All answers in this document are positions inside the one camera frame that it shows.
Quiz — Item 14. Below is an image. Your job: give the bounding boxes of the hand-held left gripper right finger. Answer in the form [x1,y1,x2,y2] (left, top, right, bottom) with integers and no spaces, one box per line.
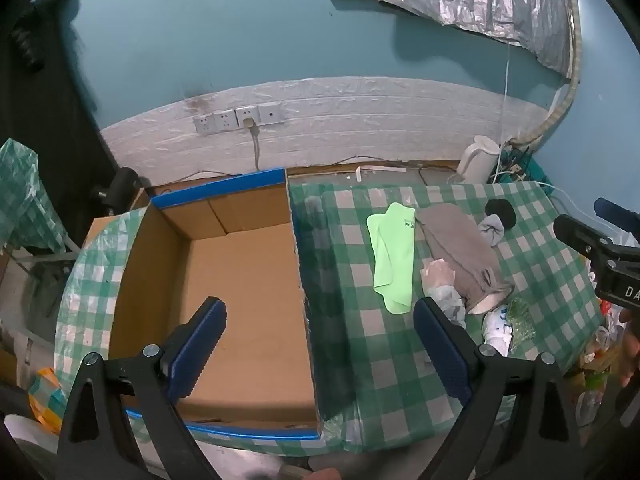
[413,297,588,480]

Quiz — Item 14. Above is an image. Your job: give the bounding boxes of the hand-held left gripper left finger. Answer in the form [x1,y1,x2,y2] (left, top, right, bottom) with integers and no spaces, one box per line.
[56,297,228,480]

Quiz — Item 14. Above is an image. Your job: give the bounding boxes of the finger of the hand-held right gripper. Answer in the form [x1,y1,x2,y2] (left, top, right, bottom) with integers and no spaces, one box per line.
[594,198,640,241]
[553,214,640,262]

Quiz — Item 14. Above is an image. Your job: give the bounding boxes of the cardboard box blue edge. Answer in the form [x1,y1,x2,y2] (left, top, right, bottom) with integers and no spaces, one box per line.
[107,167,323,441]

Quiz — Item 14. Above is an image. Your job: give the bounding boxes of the white printed cloth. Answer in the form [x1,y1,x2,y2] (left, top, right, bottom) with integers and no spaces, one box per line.
[481,305,516,356]

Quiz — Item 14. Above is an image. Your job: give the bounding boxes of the green glitter scouring pad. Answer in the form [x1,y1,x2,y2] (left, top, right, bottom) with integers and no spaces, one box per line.
[505,297,536,346]

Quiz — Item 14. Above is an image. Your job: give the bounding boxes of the person's right hand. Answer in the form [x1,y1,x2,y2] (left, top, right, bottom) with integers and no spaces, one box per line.
[617,307,640,388]

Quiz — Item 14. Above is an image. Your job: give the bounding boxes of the green checkered tablecloth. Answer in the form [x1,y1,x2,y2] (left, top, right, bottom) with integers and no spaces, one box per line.
[55,180,603,456]

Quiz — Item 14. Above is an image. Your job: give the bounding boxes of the black sock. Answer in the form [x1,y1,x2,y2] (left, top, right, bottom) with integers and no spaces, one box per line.
[485,199,517,232]

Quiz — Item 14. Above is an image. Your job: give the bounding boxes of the pile of plastic bags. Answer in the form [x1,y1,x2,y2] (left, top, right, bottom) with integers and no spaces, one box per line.
[572,270,626,428]

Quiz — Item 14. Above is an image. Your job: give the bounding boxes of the light grey sock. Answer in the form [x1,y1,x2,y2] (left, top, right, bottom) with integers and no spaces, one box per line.
[476,214,506,248]

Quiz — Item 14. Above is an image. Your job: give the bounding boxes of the lime green cloth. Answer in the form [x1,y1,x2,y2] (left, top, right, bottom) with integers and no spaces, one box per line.
[366,202,417,316]

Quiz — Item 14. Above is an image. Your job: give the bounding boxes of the grey-brown cloth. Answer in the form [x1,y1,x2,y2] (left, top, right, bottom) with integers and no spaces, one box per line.
[415,205,516,313]

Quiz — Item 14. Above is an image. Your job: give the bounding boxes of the white electric kettle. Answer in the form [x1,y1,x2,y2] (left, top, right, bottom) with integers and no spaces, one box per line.
[457,135,501,186]

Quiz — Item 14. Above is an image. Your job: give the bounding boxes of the orange yellow plastic bag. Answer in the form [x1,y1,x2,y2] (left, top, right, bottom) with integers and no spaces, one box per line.
[27,367,68,433]

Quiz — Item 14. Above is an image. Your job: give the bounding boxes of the black dumbbell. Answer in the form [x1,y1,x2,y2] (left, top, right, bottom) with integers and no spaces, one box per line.
[90,166,142,211]

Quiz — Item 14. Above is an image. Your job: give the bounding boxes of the white plastic strip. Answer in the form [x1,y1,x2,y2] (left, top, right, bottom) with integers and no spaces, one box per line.
[357,164,408,182]

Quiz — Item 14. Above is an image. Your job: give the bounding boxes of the white sheet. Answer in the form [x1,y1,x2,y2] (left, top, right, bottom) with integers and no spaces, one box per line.
[5,412,61,463]

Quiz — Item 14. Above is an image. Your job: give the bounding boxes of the green checkered plastic sheet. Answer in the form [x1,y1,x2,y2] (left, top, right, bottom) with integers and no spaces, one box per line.
[0,138,68,256]

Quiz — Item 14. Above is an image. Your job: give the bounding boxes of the black curtain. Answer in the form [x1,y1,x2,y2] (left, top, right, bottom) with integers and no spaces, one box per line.
[0,0,121,241]

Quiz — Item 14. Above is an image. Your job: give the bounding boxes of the tangle of cables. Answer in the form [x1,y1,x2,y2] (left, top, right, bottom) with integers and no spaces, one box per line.
[495,147,538,183]

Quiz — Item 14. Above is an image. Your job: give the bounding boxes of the beige flexible hose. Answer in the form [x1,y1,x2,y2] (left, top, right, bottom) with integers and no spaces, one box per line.
[520,10,583,146]

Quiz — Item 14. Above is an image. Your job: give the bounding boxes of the grey plug with cable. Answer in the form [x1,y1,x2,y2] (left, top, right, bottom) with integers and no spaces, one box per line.
[243,117,263,171]

